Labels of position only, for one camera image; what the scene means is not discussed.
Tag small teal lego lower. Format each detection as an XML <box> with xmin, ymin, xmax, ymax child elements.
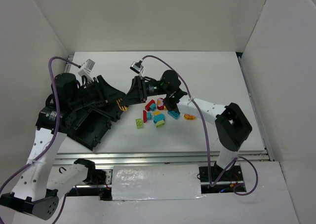
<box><xmin>147</xmin><ymin>112</ymin><xmax>152</xmax><ymax>120</ymax></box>

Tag small teal lego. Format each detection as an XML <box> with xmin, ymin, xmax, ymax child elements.
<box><xmin>150</xmin><ymin>103</ymin><xmax>156</xmax><ymax>111</ymax></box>
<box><xmin>147</xmin><ymin>112</ymin><xmax>152</xmax><ymax>120</ymax></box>

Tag small teal lego upper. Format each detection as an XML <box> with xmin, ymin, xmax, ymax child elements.
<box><xmin>150</xmin><ymin>103</ymin><xmax>156</xmax><ymax>111</ymax></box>

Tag red arch lego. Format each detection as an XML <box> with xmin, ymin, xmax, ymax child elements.
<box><xmin>145</xmin><ymin>99</ymin><xmax>155</xmax><ymax>111</ymax></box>

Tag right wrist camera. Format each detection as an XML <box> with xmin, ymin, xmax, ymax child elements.
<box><xmin>130</xmin><ymin>60</ymin><xmax>144</xmax><ymax>76</ymax></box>

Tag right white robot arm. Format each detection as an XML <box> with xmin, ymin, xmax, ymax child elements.
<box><xmin>118</xmin><ymin>70</ymin><xmax>252</xmax><ymax>182</ymax></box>

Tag light green slope lego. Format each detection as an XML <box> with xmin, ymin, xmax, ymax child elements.
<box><xmin>156</xmin><ymin>120</ymin><xmax>165</xmax><ymax>128</ymax></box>

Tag teal rounded lego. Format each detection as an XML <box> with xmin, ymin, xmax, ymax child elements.
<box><xmin>153</xmin><ymin>113</ymin><xmax>165</xmax><ymax>124</ymax></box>

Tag orange flower lego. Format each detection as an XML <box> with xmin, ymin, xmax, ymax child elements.
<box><xmin>184</xmin><ymin>114</ymin><xmax>196</xmax><ymax>120</ymax></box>

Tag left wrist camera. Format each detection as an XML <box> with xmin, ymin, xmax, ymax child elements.
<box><xmin>78</xmin><ymin>59</ymin><xmax>95</xmax><ymax>80</ymax></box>

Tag red lego with flower print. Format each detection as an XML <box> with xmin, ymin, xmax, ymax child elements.
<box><xmin>157</xmin><ymin>98</ymin><xmax>164</xmax><ymax>111</ymax></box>

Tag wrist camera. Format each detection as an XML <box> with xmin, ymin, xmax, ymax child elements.
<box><xmin>130</xmin><ymin>60</ymin><xmax>144</xmax><ymax>76</ymax></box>
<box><xmin>78</xmin><ymin>59</ymin><xmax>95</xmax><ymax>80</ymax></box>

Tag aluminium rail frame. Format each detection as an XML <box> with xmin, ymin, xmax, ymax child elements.
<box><xmin>49</xmin><ymin>51</ymin><xmax>275</xmax><ymax>201</ymax></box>

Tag blue flat lego brick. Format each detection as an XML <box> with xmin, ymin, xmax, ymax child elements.
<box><xmin>167</xmin><ymin>111</ymin><xmax>180</xmax><ymax>119</ymax></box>

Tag red curved lego lower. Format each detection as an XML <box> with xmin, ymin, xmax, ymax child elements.
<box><xmin>143</xmin><ymin>110</ymin><xmax>148</xmax><ymax>123</ymax></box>

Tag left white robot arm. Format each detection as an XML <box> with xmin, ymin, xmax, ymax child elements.
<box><xmin>0</xmin><ymin>73</ymin><xmax>125</xmax><ymax>220</ymax></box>

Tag black four-compartment tray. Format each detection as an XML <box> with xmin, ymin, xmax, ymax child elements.
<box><xmin>67</xmin><ymin>100</ymin><xmax>125</xmax><ymax>151</ymax></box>

